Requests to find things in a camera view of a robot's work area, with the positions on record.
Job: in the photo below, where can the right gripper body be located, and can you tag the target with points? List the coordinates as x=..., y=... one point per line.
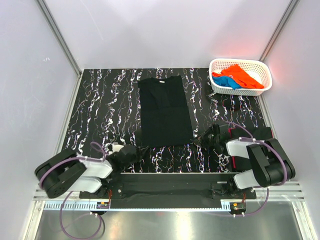
x=211, y=139

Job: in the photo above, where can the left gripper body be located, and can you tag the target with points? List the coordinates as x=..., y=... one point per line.
x=136, y=157

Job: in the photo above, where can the black polo shirt blue logo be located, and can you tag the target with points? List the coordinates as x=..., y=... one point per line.
x=164, y=113

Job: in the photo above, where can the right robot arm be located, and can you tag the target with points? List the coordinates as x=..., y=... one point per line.
x=269, y=165

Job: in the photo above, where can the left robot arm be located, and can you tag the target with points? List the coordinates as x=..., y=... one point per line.
x=68, y=171

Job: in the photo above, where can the folded magenta t shirt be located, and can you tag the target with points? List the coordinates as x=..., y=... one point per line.
x=232, y=160

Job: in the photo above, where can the blue t shirt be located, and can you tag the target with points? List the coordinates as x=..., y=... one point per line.
x=226, y=81

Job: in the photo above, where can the orange t shirt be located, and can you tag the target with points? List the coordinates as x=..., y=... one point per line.
x=240, y=76

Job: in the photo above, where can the white plastic laundry basket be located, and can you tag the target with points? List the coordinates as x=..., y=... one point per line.
x=256, y=69

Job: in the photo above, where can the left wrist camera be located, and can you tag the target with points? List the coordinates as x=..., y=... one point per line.
x=115, y=147

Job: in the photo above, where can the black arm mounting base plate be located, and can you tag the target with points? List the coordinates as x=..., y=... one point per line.
x=169, y=191

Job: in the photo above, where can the left aluminium frame post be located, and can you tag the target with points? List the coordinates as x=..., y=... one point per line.
x=58, y=35

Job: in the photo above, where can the aluminium frame post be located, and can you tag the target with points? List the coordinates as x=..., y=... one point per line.
x=58, y=35
x=288, y=12

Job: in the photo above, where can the right aluminium frame post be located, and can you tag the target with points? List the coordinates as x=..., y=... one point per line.
x=288, y=12

